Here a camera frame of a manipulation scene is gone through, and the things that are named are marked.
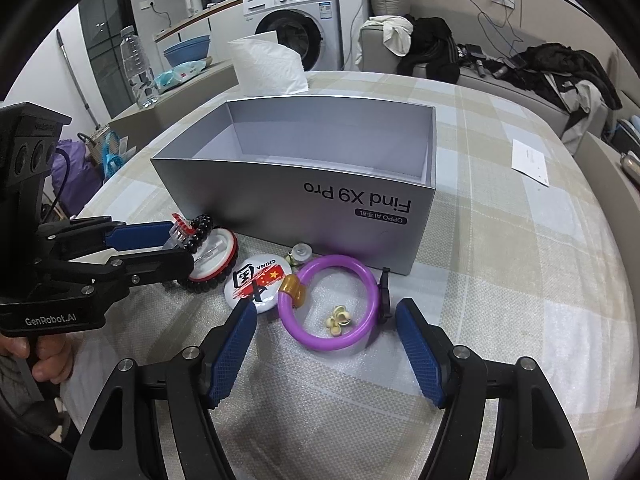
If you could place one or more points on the small round white cap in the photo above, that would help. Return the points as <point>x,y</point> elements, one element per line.
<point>300,254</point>

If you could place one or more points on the person's left hand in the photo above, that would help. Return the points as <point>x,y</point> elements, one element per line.
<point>54,356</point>

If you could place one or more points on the blue plastic bag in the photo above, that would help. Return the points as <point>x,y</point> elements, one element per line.
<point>111,159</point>

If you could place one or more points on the small yellow earrings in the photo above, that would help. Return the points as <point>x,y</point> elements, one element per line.
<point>339,318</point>

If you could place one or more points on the white electric kettle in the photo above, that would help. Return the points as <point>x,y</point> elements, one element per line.
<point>194,7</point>

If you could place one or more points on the silver metal case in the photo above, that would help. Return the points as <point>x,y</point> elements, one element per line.
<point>630,165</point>

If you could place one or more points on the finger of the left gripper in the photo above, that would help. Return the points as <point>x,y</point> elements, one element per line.
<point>135,234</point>
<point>158,266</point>

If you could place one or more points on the black garment on sofa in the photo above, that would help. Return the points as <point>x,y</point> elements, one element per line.
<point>432,45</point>

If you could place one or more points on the wet wipes pack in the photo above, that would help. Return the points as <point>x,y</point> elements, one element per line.
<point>179,75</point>

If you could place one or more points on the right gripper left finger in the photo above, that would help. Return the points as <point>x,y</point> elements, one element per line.
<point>121,439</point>

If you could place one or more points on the blue plastic basin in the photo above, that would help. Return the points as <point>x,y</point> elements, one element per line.
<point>191,50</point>

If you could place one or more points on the purple bag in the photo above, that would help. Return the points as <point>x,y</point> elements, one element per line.
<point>75,179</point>

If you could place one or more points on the small black hair clip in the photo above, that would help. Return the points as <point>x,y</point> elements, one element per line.
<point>384,306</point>

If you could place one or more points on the mop handle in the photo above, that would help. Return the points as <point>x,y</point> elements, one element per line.
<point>76,83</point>

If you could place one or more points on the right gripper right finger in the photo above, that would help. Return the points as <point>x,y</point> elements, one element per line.
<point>533,438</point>

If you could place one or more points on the red white round case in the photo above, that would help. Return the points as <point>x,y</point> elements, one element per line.
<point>213,262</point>

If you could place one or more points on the white washing machine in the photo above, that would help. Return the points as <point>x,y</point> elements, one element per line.
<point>312,28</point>

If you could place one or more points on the grey phone box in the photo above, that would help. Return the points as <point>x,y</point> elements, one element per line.
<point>346,175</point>

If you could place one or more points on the checked tablecloth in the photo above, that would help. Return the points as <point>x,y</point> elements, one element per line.
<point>507,266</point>

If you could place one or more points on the white paper card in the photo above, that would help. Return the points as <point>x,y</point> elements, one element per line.
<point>530,162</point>

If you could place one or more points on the white garment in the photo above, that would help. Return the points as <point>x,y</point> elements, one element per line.
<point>396,32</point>

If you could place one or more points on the grey sofa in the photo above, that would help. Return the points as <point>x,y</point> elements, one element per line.
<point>376,58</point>

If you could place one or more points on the black white jacket pile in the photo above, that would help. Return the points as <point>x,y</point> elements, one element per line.
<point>573,80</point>

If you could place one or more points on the clear plastic water bottle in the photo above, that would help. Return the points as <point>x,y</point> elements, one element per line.
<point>138,69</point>

